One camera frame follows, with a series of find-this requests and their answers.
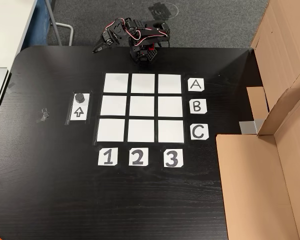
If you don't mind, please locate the paper sheet letter B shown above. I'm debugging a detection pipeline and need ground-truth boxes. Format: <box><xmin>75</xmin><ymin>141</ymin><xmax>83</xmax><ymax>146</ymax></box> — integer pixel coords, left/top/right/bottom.
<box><xmin>189</xmin><ymin>99</ymin><xmax>208</xmax><ymax>115</ymax></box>

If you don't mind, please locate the paper sheet number 1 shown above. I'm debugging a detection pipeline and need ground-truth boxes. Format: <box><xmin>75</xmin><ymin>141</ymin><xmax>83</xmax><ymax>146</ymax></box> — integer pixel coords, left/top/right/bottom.
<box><xmin>97</xmin><ymin>147</ymin><xmax>119</xmax><ymax>167</ymax></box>

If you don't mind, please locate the black power cable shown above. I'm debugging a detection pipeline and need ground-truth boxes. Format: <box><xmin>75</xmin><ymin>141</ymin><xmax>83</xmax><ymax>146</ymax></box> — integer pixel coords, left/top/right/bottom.
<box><xmin>156</xmin><ymin>39</ymin><xmax>171</xmax><ymax>49</ymax></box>

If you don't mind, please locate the grey tape joining cardboard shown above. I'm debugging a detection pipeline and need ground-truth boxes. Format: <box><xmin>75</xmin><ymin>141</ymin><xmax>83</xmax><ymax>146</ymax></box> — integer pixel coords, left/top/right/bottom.
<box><xmin>239</xmin><ymin>119</ymin><xmax>265</xmax><ymax>136</ymax></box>

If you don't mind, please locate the blue panel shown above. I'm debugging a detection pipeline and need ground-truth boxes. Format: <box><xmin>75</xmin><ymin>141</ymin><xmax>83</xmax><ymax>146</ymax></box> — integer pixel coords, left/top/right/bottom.
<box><xmin>21</xmin><ymin>0</ymin><xmax>54</xmax><ymax>48</ymax></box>

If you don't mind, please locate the white desk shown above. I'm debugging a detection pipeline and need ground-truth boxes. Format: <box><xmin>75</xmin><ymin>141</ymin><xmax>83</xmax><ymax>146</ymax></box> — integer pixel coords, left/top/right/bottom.
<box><xmin>0</xmin><ymin>0</ymin><xmax>38</xmax><ymax>70</ymax></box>

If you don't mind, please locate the paper sheet letter C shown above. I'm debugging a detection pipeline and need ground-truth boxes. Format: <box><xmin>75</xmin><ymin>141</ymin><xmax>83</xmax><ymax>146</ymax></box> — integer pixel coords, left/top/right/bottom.
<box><xmin>190</xmin><ymin>124</ymin><xmax>210</xmax><ymax>141</ymax></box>

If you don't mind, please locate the white paper grid square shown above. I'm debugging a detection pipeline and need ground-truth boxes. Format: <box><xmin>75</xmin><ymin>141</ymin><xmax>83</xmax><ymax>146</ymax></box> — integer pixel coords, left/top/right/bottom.
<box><xmin>96</xmin><ymin>118</ymin><xmax>126</xmax><ymax>143</ymax></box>
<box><xmin>103</xmin><ymin>73</ymin><xmax>129</xmax><ymax>93</ymax></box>
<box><xmin>129</xmin><ymin>95</ymin><xmax>156</xmax><ymax>117</ymax></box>
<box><xmin>157</xmin><ymin>95</ymin><xmax>184</xmax><ymax>118</ymax></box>
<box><xmin>100</xmin><ymin>95</ymin><xmax>128</xmax><ymax>117</ymax></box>
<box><xmin>127</xmin><ymin>119</ymin><xmax>155</xmax><ymax>143</ymax></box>
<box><xmin>157</xmin><ymin>119</ymin><xmax>186</xmax><ymax>144</ymax></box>
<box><xmin>130</xmin><ymin>73</ymin><xmax>156</xmax><ymax>94</ymax></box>
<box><xmin>157</xmin><ymin>73</ymin><xmax>183</xmax><ymax>95</ymax></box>

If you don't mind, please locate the black floor tape patch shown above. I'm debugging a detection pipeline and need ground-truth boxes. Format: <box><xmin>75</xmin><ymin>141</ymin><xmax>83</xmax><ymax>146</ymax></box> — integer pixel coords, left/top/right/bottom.
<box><xmin>147</xmin><ymin>2</ymin><xmax>172</xmax><ymax>21</ymax></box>

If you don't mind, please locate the paper sheet number 2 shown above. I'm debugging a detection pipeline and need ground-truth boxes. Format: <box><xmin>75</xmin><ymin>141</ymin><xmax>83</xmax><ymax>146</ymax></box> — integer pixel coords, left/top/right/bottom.
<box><xmin>128</xmin><ymin>147</ymin><xmax>150</xmax><ymax>167</ymax></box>

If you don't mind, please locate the white arrow paper sheet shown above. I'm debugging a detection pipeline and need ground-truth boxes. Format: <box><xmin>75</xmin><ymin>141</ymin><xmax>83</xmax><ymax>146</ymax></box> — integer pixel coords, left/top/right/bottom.
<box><xmin>69</xmin><ymin>93</ymin><xmax>91</xmax><ymax>122</ymax></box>

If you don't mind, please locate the black cylindrical token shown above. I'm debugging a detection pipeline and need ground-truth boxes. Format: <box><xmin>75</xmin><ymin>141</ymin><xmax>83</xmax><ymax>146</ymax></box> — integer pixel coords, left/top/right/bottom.
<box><xmin>74</xmin><ymin>92</ymin><xmax>86</xmax><ymax>104</ymax></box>

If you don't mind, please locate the brown cardboard panel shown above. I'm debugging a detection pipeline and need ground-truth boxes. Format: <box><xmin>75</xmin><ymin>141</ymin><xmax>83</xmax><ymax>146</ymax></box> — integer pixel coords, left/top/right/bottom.
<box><xmin>215</xmin><ymin>87</ymin><xmax>300</xmax><ymax>240</ymax></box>
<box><xmin>246</xmin><ymin>0</ymin><xmax>300</xmax><ymax>137</ymax></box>

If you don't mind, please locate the paper sheet number 3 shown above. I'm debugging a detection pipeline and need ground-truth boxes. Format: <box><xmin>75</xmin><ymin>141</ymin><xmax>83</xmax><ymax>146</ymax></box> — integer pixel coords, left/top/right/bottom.
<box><xmin>163</xmin><ymin>148</ymin><xmax>185</xmax><ymax>168</ymax></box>

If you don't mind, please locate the grey metal desk leg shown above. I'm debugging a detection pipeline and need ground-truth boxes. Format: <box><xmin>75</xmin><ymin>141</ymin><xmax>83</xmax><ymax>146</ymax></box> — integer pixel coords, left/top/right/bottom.
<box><xmin>45</xmin><ymin>0</ymin><xmax>75</xmax><ymax>47</ymax></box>

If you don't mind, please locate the paper sheet letter A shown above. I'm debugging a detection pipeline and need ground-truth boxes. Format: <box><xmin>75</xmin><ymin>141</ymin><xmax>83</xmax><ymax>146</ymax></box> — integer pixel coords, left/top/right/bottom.
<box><xmin>187</xmin><ymin>77</ymin><xmax>205</xmax><ymax>93</ymax></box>

